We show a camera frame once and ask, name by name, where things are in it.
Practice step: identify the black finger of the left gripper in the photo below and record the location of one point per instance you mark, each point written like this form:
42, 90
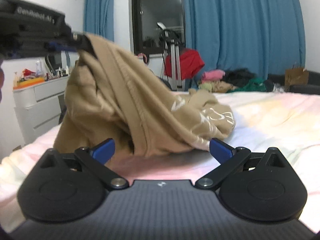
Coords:
81, 42

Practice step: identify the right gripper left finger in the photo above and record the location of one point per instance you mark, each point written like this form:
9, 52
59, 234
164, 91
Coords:
94, 159

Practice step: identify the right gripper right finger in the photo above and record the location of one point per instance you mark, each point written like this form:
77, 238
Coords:
231, 161

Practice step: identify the tan t-shirt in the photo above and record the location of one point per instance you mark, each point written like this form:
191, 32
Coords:
111, 94

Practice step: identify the blue curtain left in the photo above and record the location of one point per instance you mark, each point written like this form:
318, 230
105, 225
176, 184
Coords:
99, 18

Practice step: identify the blue curtain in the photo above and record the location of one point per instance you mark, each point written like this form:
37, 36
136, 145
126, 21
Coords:
99, 18
263, 36

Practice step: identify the pastel bed sheet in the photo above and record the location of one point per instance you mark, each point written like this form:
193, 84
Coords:
288, 121

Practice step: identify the orange tray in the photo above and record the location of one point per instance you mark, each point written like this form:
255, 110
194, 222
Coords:
27, 83

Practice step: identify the beige patterned garment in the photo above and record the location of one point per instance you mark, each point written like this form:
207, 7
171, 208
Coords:
217, 86

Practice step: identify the white dresser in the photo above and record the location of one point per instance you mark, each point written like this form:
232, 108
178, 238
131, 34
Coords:
38, 107

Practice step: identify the green garment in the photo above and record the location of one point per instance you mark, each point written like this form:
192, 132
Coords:
253, 85

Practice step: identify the black garment pile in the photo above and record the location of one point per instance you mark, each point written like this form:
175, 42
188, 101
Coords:
238, 77

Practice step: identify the dark window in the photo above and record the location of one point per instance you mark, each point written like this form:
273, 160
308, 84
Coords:
146, 14

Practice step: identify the pink garment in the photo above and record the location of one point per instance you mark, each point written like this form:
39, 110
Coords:
212, 76

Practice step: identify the silver tripod stand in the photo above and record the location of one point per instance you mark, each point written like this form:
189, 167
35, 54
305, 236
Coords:
171, 58

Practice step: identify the red garment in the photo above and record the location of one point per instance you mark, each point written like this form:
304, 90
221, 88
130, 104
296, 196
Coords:
190, 63

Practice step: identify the brown paper bag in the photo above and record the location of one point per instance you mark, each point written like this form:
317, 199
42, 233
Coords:
296, 76

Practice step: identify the black sofa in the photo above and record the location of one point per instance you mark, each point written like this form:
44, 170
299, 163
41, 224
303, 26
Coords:
311, 88

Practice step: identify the blue curtain right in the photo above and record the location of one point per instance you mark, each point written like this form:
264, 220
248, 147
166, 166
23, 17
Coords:
263, 36

